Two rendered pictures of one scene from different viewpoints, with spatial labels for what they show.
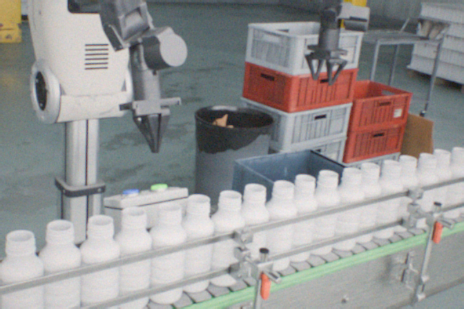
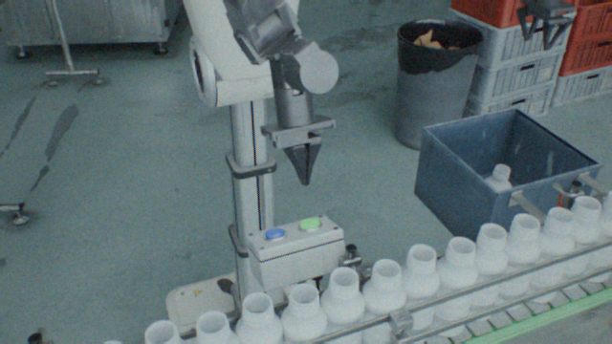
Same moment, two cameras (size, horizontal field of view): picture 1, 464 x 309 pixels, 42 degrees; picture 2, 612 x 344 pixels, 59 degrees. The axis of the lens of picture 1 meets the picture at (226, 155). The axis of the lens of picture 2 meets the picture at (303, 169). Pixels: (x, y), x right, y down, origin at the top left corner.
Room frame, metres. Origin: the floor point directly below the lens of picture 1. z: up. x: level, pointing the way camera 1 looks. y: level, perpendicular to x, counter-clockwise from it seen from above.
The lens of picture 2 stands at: (0.43, -0.04, 1.68)
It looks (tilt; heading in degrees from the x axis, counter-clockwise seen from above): 35 degrees down; 15
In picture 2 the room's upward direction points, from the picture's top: straight up
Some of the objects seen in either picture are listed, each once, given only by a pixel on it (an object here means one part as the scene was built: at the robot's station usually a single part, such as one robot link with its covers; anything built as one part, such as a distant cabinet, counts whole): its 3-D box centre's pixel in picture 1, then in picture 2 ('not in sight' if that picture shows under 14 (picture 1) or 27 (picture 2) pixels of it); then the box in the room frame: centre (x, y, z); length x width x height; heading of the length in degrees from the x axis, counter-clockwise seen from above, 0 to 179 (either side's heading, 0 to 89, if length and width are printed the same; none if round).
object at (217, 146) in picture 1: (229, 169); (431, 88); (3.27, -0.03, 0.32); 0.45 x 0.45 x 0.64
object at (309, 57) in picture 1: (320, 65); (535, 22); (1.70, -0.24, 1.26); 0.07 x 0.07 x 0.09; 37
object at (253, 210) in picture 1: (250, 230); (415, 294); (0.99, -0.06, 1.08); 0.06 x 0.06 x 0.17
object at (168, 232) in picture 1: (166, 252); (304, 335); (0.88, 0.08, 1.08); 0.06 x 0.06 x 0.17
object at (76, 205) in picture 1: (79, 247); (254, 219); (1.47, 0.38, 0.74); 0.11 x 0.11 x 0.40; 37
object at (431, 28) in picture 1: (430, 34); not in sight; (6.19, -1.91, 0.85); 0.36 x 0.12 x 0.27; 37
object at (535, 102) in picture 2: not in sight; (492, 96); (3.68, -0.41, 0.11); 0.61 x 0.41 x 0.22; 133
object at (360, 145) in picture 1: (355, 134); (576, 42); (4.18, -0.90, 0.33); 0.61 x 0.41 x 0.22; 130
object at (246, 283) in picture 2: not in sight; (258, 283); (1.47, 0.38, 0.49); 0.13 x 0.13 x 0.40; 37
